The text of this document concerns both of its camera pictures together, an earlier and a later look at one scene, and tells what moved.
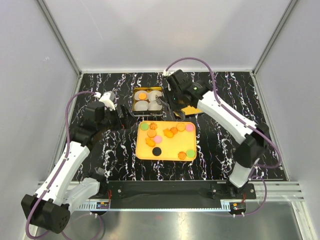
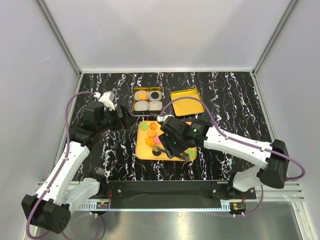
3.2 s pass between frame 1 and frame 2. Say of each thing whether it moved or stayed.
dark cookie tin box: stayed
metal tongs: moved
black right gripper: moved
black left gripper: stayed
